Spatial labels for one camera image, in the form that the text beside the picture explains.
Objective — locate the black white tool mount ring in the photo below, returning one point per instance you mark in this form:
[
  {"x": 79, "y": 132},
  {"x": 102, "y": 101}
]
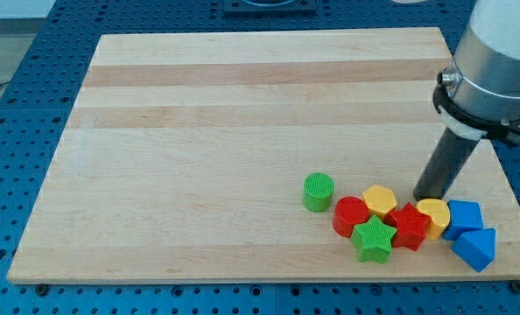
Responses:
[{"x": 471, "y": 127}]

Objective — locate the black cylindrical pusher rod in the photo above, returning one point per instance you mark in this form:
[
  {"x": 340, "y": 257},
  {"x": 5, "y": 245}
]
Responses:
[{"x": 444, "y": 165}]

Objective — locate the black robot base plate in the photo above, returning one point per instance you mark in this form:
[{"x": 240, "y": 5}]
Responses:
[{"x": 240, "y": 7}]

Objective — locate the red star block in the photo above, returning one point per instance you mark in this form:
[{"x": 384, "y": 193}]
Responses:
[{"x": 411, "y": 226}]

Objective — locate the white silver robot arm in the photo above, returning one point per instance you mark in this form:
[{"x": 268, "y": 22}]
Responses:
[{"x": 477, "y": 95}]

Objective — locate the green star block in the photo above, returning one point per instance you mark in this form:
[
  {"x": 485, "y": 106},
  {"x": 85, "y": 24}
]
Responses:
[{"x": 373, "y": 240}]

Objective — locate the yellow hexagon block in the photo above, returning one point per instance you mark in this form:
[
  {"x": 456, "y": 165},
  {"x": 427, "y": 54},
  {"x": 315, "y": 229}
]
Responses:
[{"x": 380, "y": 200}]

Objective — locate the green cylinder block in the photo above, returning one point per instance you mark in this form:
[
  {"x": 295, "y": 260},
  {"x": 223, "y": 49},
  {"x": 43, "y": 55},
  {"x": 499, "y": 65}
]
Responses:
[{"x": 318, "y": 191}]

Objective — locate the blue triangle block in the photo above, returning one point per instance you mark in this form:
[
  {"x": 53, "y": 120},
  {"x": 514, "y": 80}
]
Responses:
[{"x": 477, "y": 248}]

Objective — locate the red cylinder block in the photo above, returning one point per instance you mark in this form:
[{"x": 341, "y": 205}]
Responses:
[{"x": 349, "y": 211}]

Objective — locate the wooden board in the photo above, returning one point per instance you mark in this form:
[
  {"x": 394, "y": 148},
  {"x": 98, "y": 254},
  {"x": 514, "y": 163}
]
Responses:
[{"x": 184, "y": 157}]

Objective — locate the blue cube block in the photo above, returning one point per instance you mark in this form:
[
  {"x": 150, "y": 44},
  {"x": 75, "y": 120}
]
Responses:
[{"x": 465, "y": 216}]

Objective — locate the yellow rounded block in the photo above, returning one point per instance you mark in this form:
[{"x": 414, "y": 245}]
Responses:
[{"x": 440, "y": 216}]

